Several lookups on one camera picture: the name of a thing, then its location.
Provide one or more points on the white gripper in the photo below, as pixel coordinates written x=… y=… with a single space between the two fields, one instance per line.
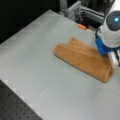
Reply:
x=114 y=56

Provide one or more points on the orange terry towel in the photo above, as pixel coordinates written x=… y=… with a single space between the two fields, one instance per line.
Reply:
x=85 y=58

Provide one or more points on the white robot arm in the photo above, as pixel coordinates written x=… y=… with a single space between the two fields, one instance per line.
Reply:
x=111 y=36

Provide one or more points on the orange table clamp far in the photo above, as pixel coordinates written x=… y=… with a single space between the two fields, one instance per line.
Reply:
x=81 y=26

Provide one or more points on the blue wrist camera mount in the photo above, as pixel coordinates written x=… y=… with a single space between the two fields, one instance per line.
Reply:
x=103 y=50

